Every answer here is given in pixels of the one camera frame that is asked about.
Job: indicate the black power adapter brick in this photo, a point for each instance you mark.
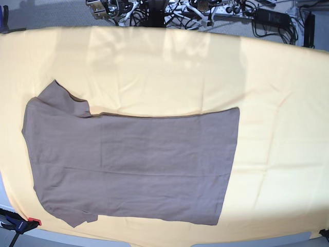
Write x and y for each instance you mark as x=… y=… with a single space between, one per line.
x=272 y=18

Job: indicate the black clamp at right corner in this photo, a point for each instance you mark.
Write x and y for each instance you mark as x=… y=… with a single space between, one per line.
x=324 y=233

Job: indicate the black stand post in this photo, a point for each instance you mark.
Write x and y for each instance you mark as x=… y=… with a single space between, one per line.
x=156 y=13

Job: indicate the brown T-shirt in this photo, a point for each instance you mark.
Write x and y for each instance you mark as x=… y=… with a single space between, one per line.
x=168 y=168

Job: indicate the yellow tablecloth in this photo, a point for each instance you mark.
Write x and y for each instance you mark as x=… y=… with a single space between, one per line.
x=279 y=180

